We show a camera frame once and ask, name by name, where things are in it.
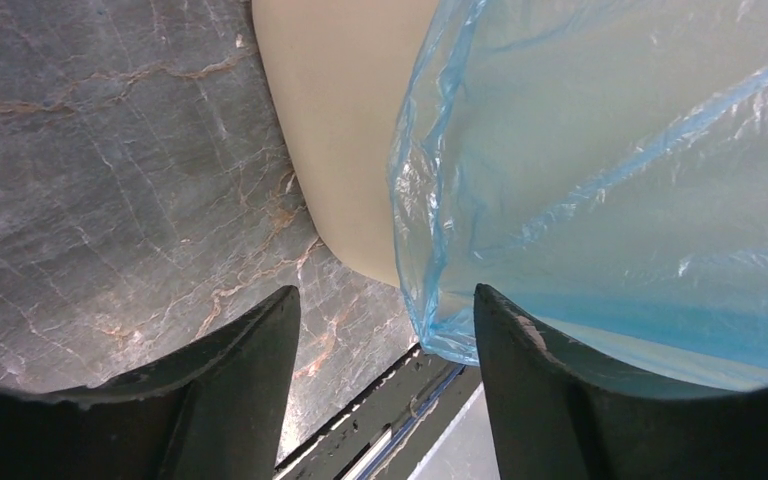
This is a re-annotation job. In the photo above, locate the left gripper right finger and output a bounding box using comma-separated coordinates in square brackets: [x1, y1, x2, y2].
[473, 284, 768, 479]

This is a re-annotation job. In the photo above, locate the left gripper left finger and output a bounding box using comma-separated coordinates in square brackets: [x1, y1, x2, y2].
[0, 286, 301, 479]

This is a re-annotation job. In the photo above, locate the blue plastic trash bag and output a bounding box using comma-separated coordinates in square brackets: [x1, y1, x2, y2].
[388, 1, 768, 390]

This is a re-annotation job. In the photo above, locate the beige trash bin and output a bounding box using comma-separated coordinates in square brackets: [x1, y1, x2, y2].
[252, 0, 436, 286]

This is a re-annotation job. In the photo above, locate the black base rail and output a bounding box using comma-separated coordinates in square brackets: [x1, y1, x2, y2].
[273, 345, 481, 479]

